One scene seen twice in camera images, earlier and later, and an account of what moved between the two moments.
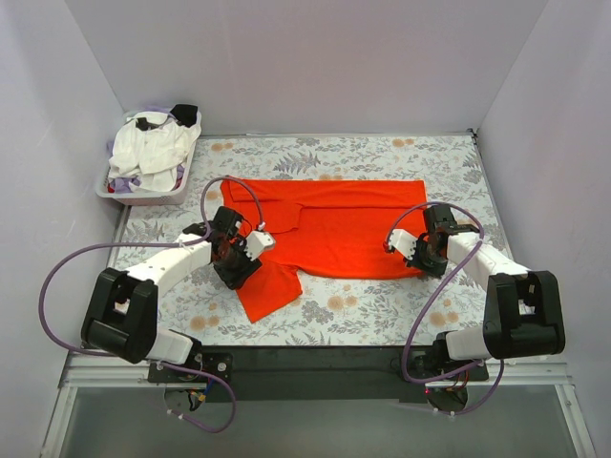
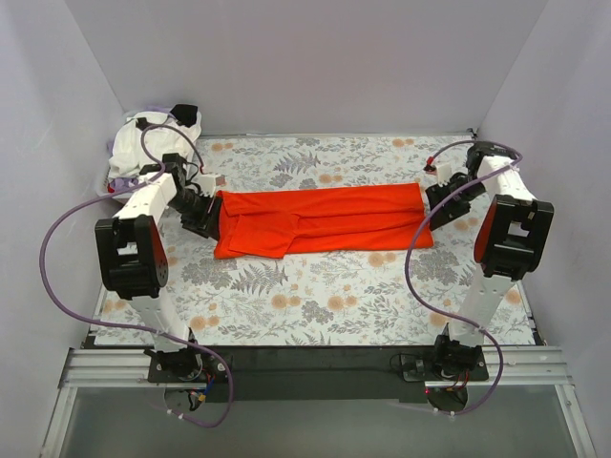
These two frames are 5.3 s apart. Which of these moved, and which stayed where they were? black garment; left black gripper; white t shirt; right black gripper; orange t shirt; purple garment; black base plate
Moved: left black gripper; right black gripper; orange t shirt
Stayed: white t shirt; purple garment; black base plate; black garment
